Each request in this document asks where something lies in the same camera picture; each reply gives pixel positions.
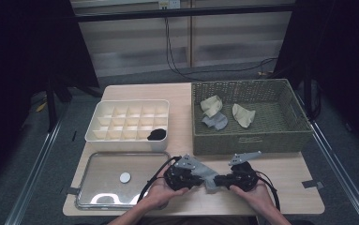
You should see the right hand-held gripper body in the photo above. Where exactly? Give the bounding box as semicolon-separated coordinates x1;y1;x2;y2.
228;150;262;192

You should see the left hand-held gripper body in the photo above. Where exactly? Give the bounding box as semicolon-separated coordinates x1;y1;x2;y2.
162;153;201;191

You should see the grey sock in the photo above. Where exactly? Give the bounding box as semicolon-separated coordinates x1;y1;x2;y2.
201;111;229;131
190;157;221;192

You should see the black sock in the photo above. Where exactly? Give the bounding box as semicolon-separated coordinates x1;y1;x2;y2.
148;127;168;142
146;130;162;142

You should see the pale green sock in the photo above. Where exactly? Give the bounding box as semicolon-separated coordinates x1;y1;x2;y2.
200;95;224;119
232;103;257;129

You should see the cream divided organizer box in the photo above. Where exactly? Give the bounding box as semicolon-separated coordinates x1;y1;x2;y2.
84;98;171;153

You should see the clear plastic lid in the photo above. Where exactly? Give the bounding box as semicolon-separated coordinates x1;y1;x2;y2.
74;150;172;211

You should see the green woven basket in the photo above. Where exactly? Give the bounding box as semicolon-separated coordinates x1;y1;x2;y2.
190;78;313;157

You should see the person's left hand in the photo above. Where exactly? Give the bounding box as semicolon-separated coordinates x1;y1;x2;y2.
142;172;190;210

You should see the person's right hand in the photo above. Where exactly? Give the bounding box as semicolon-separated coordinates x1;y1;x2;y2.
229;182;275;217

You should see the black metal stand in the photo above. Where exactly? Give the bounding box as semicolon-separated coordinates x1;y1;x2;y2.
44;73;104;132

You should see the black curtain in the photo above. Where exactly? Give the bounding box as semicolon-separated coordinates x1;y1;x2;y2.
274;0;359;158
0;0;100;188

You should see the black horizontal bar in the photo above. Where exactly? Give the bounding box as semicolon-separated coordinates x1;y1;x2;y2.
73;3;296;23

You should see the left hand-held gripper black cable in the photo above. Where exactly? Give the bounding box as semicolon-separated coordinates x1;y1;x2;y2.
136;156;181;204

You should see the hand-held gripper black cable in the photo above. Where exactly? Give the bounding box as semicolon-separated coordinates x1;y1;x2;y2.
136;156;181;204
255;170;281;212

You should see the right hand-held gripper black cable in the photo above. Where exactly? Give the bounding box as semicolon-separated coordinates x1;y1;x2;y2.
255;170;281;212

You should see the metal floor rail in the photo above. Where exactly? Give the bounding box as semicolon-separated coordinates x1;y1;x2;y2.
293;90;359;225
4;116;64;225

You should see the black wall cable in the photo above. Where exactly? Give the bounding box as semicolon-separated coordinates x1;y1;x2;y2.
163;17;278;83

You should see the white wall socket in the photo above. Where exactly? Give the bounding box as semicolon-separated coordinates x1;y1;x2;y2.
157;0;181;9

